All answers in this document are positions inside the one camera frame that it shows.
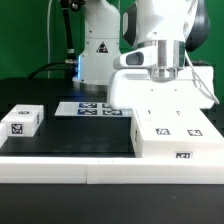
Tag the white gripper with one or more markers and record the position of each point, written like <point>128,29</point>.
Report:
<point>133,88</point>

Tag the white cabinet body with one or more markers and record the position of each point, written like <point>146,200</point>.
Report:
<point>179,150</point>

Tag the white cabinet top box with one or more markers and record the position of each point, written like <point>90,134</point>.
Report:
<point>24,120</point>

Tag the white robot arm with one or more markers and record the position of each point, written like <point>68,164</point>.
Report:
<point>174,27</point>

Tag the white U-shaped obstacle fence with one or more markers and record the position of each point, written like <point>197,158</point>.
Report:
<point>47,170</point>

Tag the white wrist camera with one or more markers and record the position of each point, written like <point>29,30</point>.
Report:
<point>145,57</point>

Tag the white marker base plate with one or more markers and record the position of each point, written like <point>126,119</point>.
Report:
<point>89,109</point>

